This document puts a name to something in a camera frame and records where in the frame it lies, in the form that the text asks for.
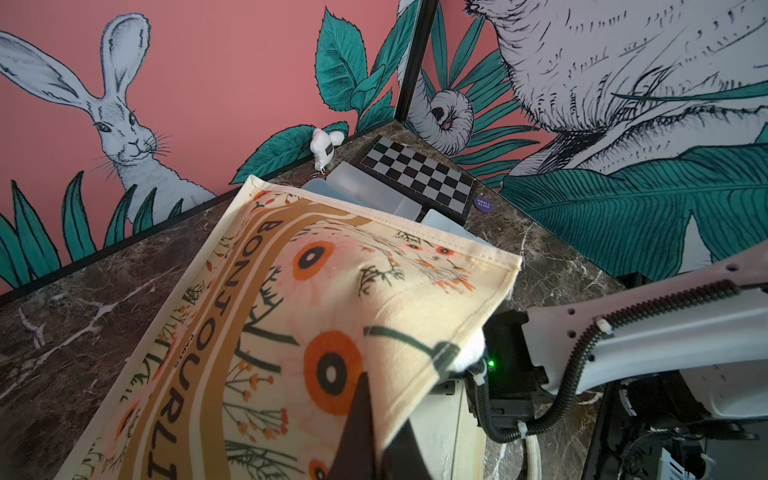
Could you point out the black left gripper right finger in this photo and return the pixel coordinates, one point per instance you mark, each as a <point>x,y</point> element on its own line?
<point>402,459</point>

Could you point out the black white chessboard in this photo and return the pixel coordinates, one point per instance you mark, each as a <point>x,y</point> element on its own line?
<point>421,178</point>

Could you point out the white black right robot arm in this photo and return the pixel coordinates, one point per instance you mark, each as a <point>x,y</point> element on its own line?
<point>682,361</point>

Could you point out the pale mint case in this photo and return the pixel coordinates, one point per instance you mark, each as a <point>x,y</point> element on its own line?
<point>438,221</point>

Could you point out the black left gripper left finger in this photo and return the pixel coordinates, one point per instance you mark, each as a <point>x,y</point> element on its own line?
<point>355,457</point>

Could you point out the small white toy figure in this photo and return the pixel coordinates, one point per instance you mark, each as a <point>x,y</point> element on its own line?
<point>323,145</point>

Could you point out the small purple round sticker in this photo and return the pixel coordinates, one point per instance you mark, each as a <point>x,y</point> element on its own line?
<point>483,204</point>

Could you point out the translucent white pencil case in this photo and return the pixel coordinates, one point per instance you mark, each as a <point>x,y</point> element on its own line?
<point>372,193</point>

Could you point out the cream floral canvas tote bag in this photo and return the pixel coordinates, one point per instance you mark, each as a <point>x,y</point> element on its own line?
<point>250,368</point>

